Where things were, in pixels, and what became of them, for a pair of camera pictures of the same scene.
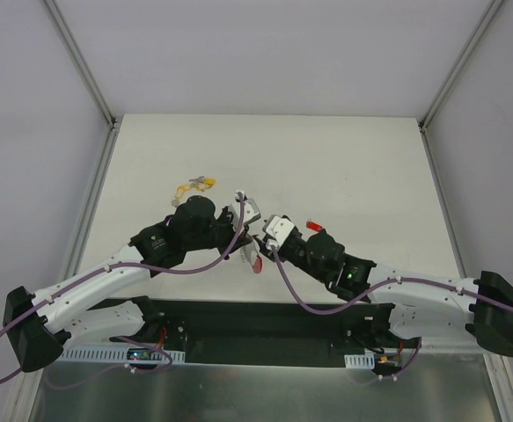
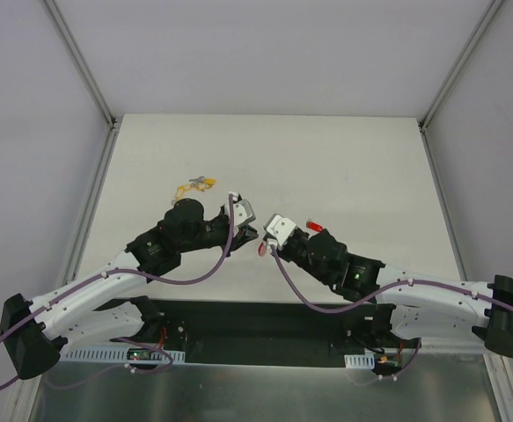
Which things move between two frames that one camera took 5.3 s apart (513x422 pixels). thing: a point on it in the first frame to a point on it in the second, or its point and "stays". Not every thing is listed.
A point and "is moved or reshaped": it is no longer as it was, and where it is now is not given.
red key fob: [313, 225] stays
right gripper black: [264, 242] stays
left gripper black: [242, 236] stays
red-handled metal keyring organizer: [250, 254] is moved or reshaped
